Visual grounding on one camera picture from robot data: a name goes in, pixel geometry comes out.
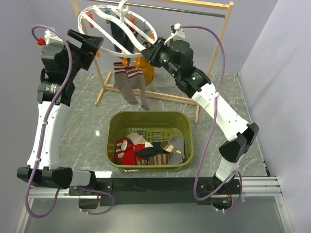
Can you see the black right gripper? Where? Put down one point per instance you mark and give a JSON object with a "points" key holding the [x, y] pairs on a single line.
{"points": [[155, 50]]}

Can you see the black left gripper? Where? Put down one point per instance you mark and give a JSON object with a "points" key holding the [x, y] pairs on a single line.
{"points": [[90, 45]]}

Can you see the white round clip hanger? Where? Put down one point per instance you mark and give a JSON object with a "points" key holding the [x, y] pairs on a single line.
{"points": [[129, 23]]}

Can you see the red santa sock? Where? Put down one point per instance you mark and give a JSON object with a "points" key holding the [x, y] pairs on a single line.
{"points": [[125, 152]]}

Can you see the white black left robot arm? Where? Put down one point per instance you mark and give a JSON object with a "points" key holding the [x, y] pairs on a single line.
{"points": [[61, 65]]}

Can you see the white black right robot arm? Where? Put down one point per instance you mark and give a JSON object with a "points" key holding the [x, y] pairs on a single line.
{"points": [[177, 59]]}

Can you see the mustard yellow sock pair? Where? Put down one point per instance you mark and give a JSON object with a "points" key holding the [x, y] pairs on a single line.
{"points": [[147, 70]]}

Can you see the navy hanging sock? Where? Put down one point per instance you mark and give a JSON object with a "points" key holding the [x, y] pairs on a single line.
{"points": [[121, 37]]}

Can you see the grey-brown striped sock pair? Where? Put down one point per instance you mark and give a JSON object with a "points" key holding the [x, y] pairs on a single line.
{"points": [[126, 80]]}

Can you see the wooden clothes rack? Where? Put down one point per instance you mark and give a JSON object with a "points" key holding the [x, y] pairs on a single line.
{"points": [[105, 86]]}

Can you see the olive green plastic basket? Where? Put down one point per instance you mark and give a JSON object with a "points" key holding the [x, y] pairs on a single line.
{"points": [[153, 126]]}

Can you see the beige sock in basket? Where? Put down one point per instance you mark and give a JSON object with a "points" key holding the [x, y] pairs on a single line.
{"points": [[139, 140]]}

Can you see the grey sock in basket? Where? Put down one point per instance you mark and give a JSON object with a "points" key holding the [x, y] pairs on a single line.
{"points": [[176, 157]]}

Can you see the black sock in basket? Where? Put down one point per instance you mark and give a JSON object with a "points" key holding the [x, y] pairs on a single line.
{"points": [[147, 152]]}

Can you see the brown striped sock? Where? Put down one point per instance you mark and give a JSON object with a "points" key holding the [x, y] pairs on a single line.
{"points": [[162, 159]]}

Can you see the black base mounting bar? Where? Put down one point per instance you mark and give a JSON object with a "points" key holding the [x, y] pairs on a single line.
{"points": [[157, 190]]}

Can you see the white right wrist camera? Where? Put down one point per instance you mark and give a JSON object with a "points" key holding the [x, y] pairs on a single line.
{"points": [[177, 33]]}

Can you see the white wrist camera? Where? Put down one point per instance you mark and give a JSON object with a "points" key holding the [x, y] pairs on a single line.
{"points": [[177, 33], [49, 37]]}

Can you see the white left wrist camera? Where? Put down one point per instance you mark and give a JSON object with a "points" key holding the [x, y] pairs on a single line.
{"points": [[49, 37]]}

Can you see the aluminium rail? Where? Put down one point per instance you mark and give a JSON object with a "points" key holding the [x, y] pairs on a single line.
{"points": [[252, 187]]}

